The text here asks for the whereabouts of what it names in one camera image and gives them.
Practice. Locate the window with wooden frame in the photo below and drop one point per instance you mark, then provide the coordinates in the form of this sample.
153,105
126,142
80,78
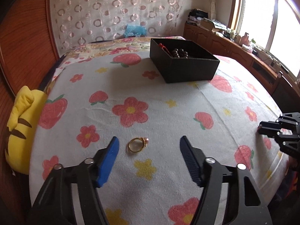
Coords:
273,26

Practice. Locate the wooden wardrobe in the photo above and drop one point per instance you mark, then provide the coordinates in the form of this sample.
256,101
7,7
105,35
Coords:
28,52

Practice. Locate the sheer circle pattern curtain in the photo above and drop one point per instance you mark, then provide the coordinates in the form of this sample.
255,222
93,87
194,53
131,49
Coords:
77,22

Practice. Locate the dark clothes pile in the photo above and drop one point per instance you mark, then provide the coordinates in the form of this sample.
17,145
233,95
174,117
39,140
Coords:
196,15

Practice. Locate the wooden side cabinet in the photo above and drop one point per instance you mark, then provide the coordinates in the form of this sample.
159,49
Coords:
224,47

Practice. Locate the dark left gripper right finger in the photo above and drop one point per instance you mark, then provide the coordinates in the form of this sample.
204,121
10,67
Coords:
190,160

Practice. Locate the blue plush toy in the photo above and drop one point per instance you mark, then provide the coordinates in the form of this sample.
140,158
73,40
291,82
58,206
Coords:
135,31

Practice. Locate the pink bottle on cabinet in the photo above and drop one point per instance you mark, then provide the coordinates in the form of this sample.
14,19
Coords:
245,40

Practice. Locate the strawberry flower print blanket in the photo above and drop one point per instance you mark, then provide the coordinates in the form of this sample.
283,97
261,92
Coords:
125,96

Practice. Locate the black jewelry box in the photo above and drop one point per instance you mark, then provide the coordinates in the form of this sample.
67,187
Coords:
182,60

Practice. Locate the yellow plush toy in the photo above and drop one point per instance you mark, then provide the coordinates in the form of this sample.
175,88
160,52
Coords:
21,125

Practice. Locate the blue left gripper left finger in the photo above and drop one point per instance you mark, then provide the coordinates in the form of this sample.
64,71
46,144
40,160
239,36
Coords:
104,160

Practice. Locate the floral bed sheet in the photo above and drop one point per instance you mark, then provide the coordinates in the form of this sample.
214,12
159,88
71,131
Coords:
87,52

